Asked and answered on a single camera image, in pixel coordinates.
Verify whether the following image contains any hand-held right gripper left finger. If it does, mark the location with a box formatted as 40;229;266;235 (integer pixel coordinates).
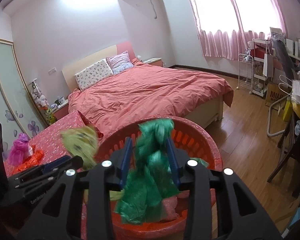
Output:
22;137;133;240

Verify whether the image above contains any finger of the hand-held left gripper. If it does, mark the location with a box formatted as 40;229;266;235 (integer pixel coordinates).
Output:
15;156;72;181
16;156;83;195

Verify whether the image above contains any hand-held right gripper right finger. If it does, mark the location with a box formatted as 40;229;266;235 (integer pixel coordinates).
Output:
165;137;283;240

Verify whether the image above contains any magenta plastic bag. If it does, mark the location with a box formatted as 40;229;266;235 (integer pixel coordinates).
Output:
9;133;32;167

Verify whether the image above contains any yellow plastic bag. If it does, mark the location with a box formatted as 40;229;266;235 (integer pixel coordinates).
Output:
60;126;100;170

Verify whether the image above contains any orange plastic bag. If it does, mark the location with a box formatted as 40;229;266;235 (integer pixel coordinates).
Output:
11;149;45;175

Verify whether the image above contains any green plastic bag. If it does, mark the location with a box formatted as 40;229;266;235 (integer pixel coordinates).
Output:
114;119;183;224

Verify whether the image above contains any orange plastic laundry basket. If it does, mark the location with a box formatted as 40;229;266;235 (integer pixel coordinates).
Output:
81;116;223;240

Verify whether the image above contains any yellow plush toy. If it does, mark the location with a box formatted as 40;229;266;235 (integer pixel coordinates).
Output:
45;107;57;125

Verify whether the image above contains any pink and white nightstand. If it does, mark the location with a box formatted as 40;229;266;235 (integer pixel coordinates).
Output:
51;102;70;119
142;57;163;67

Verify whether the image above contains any hanging plush toy holder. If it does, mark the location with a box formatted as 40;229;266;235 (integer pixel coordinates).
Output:
29;79;50;110

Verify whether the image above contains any coral duvet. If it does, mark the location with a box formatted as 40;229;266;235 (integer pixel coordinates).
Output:
68;60;234;133

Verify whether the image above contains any wardrobe with floral glass doors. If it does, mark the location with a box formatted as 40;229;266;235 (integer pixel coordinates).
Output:
0;36;49;155

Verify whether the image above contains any white floral pillow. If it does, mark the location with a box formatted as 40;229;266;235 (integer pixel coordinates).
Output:
74;59;114;92

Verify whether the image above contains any pink striped pillow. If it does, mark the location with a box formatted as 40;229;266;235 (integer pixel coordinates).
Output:
106;50;135;75

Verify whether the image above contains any cream wooden bed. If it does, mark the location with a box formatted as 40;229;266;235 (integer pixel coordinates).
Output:
62;41;234;135

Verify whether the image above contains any dark wooden chair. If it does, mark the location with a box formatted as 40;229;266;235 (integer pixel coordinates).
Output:
266;110;300;198

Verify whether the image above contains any white storage cart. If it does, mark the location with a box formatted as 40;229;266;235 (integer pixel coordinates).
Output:
250;38;273;97

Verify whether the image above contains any brown paper bag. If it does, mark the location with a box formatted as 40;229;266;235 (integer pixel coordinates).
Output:
265;81;294;108

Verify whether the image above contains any pink curtain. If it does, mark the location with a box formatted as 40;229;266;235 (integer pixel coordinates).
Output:
225;0;289;43
182;0;243;61

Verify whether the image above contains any white paper bag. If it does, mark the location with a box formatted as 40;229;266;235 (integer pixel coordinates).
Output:
262;53;274;77

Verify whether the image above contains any grey office chair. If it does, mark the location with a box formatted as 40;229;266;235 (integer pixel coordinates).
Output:
271;36;297;80

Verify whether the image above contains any white tube frame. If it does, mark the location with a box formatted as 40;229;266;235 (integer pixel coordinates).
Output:
267;96;294;138

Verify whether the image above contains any white wire rack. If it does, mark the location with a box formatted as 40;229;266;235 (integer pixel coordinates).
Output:
236;53;253;90

